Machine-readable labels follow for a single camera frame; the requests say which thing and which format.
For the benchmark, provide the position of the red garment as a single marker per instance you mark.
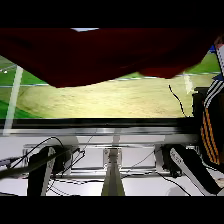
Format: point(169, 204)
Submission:
point(100, 56)

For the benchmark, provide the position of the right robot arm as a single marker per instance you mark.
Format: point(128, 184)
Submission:
point(195, 170)

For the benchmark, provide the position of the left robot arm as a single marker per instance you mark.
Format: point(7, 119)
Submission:
point(36, 173)

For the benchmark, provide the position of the white checked garment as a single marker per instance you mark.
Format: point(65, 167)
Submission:
point(221, 60)

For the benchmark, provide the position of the silver frame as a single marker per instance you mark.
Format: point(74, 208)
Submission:
point(113, 156)

